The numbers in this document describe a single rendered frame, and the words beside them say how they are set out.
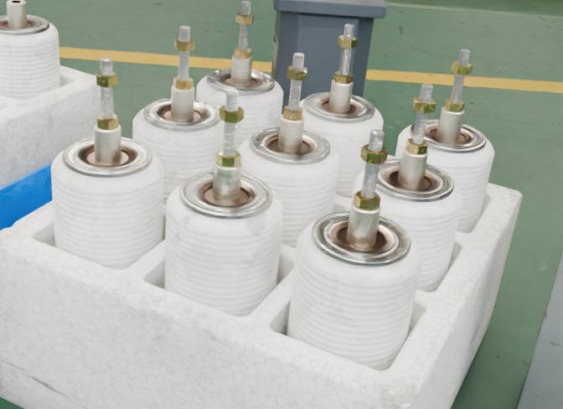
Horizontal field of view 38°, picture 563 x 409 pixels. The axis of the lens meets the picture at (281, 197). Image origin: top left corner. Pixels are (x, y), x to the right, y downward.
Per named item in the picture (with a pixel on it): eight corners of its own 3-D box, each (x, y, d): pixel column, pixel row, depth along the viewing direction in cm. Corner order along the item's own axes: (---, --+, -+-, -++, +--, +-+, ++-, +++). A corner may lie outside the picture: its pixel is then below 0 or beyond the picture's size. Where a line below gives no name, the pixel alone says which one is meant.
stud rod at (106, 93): (109, 139, 70) (107, 55, 66) (116, 143, 69) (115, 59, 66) (99, 142, 69) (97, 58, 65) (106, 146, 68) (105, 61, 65)
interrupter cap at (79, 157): (103, 135, 74) (103, 128, 74) (169, 158, 71) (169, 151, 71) (43, 163, 68) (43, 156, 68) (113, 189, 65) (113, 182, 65)
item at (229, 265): (146, 352, 75) (147, 180, 67) (237, 326, 80) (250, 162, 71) (189, 419, 68) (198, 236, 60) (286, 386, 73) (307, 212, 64)
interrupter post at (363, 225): (369, 254, 60) (376, 216, 59) (339, 245, 61) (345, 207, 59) (379, 240, 62) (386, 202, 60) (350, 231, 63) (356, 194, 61)
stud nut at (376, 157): (376, 167, 57) (378, 156, 57) (356, 158, 58) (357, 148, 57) (390, 158, 58) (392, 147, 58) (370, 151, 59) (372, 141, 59)
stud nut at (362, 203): (369, 213, 59) (370, 203, 58) (349, 205, 60) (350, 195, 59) (382, 204, 60) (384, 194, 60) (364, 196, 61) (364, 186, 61)
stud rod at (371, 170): (365, 228, 60) (379, 136, 56) (353, 223, 61) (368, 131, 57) (372, 223, 61) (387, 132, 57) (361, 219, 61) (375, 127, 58)
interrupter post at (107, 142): (106, 152, 71) (105, 117, 70) (127, 160, 70) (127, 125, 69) (87, 161, 69) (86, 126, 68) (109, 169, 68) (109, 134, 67)
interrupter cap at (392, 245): (392, 282, 57) (394, 273, 57) (295, 251, 60) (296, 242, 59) (421, 235, 63) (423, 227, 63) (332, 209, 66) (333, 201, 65)
